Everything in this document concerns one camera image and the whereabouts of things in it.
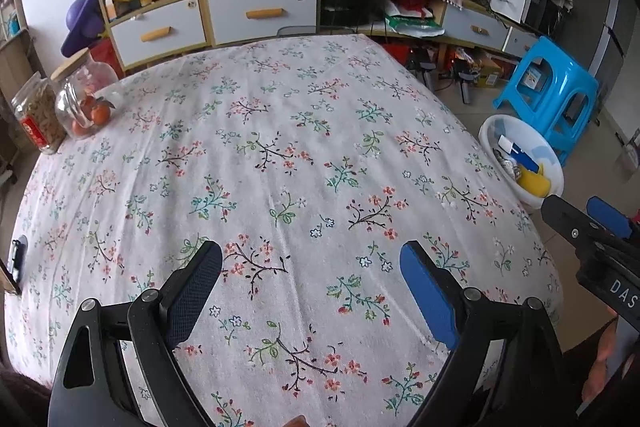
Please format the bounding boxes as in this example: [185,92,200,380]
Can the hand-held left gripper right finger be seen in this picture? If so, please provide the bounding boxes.
[399,241,565,427]

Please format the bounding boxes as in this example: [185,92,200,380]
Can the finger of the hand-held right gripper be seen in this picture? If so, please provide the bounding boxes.
[586,196,640,243]
[541,194,608,254]

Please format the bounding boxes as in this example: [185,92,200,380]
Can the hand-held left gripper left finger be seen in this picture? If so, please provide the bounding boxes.
[49,241,223,427]

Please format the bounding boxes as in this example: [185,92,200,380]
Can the yellow snack packet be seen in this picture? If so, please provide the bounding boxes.
[517,164,551,198]

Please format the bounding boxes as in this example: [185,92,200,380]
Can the blue packet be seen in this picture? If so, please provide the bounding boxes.
[497,134,541,172]

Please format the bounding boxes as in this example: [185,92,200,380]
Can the white plastic bin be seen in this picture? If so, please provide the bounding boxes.
[477,114,565,210]

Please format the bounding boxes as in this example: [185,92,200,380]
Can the person's right hand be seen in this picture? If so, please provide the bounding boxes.
[582,321,621,408]

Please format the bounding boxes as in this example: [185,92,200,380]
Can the blue plastic stool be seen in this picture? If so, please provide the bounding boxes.
[492,36,600,168]

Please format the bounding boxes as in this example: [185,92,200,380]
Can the cardboard box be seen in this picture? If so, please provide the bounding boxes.
[472,52,518,88]

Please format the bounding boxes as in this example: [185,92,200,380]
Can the grey handheld device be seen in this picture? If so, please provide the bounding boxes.
[410,52,437,88]
[452,59,476,105]

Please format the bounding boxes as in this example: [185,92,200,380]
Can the grey refrigerator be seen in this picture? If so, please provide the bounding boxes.
[587,0,640,108]

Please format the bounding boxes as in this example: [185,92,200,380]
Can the small grey drawer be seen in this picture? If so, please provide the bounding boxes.
[502,27,538,58]

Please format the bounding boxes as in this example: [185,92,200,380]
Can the small black device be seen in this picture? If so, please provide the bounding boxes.
[10,234,28,295]

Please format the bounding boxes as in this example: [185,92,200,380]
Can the black appliance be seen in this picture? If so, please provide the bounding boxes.
[522,0,571,38]

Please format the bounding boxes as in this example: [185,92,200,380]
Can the glass jar with oranges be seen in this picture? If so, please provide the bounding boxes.
[50,48,120,140]

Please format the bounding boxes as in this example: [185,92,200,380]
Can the red basket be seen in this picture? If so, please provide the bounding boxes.
[382,42,416,68]

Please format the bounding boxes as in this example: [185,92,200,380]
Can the plastic jar red label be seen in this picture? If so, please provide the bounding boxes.
[11,72,68,155]

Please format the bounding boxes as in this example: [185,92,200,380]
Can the low wooden cabinet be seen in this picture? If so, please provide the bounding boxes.
[317,0,541,58]

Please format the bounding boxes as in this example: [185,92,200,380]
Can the green and white bag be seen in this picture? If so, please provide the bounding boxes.
[385,14,446,38]

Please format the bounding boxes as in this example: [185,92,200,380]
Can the red plastic bag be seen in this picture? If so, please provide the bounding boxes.
[90,38,126,75]

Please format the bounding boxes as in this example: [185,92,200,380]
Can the red knit item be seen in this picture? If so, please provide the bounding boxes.
[395,0,436,18]

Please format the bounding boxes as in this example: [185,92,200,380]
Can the purple hat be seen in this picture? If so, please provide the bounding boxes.
[61,0,108,58]

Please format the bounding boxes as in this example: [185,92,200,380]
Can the grey drawer orange handle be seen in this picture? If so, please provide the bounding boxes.
[442,4,511,50]

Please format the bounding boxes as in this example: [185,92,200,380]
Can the white drawer orange handle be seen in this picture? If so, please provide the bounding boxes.
[206,0,319,45]
[109,0,207,65]

